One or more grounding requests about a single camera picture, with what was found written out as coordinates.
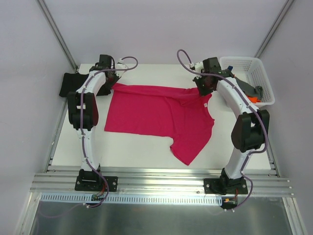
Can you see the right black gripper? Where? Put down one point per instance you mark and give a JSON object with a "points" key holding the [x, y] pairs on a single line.
{"points": [[203, 87]]}

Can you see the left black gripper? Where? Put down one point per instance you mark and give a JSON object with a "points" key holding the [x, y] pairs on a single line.
{"points": [[113, 78]]}

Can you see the pink t shirt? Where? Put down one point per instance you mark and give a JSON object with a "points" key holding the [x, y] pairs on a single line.
{"points": [[181, 114]]}

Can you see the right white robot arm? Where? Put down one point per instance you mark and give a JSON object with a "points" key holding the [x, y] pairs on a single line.
{"points": [[250, 132]]}

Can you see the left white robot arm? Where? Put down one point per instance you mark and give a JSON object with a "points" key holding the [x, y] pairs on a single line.
{"points": [[83, 115]]}

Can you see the black folded t shirt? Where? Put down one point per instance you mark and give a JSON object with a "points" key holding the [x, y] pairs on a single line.
{"points": [[73, 81]]}

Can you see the white plastic basket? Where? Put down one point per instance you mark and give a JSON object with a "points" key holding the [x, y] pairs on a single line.
{"points": [[251, 70]]}

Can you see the orange t shirt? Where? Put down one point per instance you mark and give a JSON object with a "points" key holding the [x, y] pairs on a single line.
{"points": [[254, 99]]}

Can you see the grey t shirt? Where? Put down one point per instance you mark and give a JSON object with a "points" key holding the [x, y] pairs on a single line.
{"points": [[249, 90]]}

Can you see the left corner aluminium profile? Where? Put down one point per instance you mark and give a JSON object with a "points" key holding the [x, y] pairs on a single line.
{"points": [[57, 33]]}

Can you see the corner aluminium profile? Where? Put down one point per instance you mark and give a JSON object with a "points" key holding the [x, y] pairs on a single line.
{"points": [[274, 27], [57, 33]]}

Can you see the right corner aluminium profile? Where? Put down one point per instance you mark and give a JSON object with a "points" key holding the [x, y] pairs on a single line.
{"points": [[274, 27]]}

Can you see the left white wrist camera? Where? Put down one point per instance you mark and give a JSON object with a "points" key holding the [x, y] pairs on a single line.
{"points": [[120, 67]]}

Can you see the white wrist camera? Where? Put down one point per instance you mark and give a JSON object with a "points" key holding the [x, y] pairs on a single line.
{"points": [[120, 67], [196, 67]]}

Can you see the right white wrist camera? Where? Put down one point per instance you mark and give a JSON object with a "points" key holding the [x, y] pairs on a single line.
{"points": [[196, 67]]}

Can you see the left table edge rail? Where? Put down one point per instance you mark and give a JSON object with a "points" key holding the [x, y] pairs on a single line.
{"points": [[56, 136]]}

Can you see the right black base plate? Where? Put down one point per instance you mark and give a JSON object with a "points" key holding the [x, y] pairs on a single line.
{"points": [[212, 186]]}

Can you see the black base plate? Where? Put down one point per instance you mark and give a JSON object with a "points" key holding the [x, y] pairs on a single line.
{"points": [[110, 182], [212, 186]]}

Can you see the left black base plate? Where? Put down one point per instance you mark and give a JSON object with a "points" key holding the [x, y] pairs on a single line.
{"points": [[110, 182]]}

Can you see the aluminium mounting rail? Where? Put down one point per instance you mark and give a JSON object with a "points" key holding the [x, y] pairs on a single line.
{"points": [[266, 183]]}

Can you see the white slotted cable duct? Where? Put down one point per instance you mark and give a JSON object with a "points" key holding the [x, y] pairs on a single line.
{"points": [[132, 199]]}

